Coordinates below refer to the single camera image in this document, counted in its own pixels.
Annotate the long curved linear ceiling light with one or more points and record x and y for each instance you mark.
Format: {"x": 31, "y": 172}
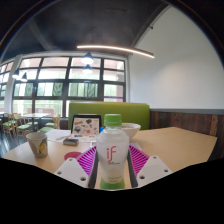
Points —
{"x": 116, "y": 48}

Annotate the green-capped clear drink bottle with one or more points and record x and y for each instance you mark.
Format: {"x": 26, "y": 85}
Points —
{"x": 112, "y": 146}

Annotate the large black-framed window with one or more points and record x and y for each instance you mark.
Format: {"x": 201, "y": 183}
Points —
{"x": 53, "y": 83}

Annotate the white paper sheets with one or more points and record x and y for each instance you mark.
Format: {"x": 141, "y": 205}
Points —
{"x": 56, "y": 134}

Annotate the small dark flat phone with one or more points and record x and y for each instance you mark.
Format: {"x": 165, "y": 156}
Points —
{"x": 70, "y": 141}

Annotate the flat round red coaster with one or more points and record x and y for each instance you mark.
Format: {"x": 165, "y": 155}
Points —
{"x": 71, "y": 155}

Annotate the green upholstered bench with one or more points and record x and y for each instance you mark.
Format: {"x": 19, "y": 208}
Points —
{"x": 133, "y": 113}

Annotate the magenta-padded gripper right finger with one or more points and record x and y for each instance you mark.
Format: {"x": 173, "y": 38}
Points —
{"x": 151, "y": 168}

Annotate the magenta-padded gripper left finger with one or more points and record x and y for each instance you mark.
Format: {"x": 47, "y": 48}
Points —
{"x": 71, "y": 170}

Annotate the group of pendant lamps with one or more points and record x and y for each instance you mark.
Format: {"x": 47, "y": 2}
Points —
{"x": 87, "y": 59}

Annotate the printed paper cup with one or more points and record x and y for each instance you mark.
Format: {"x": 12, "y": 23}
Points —
{"x": 37, "y": 145}

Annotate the light wooden dining table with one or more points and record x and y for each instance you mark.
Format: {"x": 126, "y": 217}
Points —
{"x": 35, "y": 115}

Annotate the white ceramic soup bowl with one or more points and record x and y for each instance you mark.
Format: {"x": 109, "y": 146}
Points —
{"x": 132, "y": 130}

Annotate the black-framed tablet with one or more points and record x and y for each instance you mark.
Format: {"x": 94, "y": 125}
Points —
{"x": 85, "y": 126}

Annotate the group of green-seated wooden chairs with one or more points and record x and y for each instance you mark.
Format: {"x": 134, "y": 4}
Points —
{"x": 23, "y": 126}

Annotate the small blue-capped bottle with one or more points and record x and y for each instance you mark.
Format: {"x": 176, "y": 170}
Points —
{"x": 101, "y": 129}

